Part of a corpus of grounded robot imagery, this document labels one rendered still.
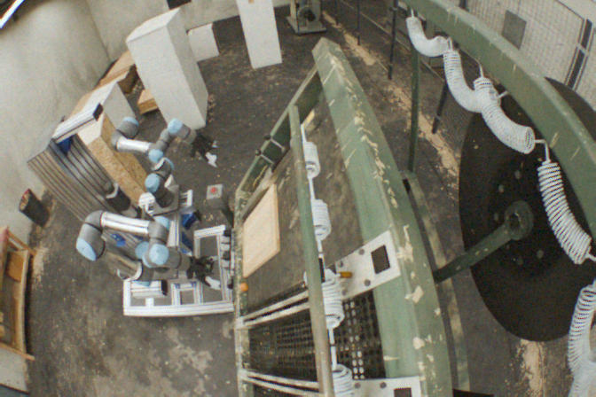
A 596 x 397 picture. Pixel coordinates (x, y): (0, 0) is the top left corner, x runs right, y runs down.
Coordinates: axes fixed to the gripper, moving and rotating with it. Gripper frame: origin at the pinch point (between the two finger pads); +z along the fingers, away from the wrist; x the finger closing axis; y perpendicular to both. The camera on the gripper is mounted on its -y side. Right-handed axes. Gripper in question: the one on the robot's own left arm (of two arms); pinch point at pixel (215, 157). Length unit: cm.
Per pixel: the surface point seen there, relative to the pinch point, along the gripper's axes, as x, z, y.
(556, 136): -90, -25, 121
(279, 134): 4.6, 16.0, 35.3
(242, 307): -76, 38, -25
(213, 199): 3.9, 30.8, -37.7
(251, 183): 6.9, 40.8, -8.2
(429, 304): -105, -19, 79
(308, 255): -89, -34, 63
